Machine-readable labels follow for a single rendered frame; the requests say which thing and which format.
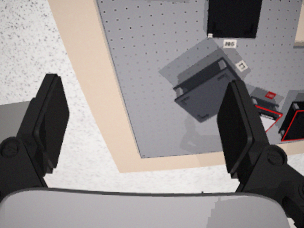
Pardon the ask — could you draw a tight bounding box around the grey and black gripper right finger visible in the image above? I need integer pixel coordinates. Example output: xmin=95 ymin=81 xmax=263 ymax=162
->
xmin=217 ymin=80 xmax=304 ymax=228

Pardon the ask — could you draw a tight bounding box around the grey base plate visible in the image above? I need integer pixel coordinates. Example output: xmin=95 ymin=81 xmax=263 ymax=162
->
xmin=96 ymin=0 xmax=304 ymax=159

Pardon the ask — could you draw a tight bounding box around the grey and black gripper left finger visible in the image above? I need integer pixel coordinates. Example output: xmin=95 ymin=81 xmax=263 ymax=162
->
xmin=0 ymin=73 xmax=70 ymax=203

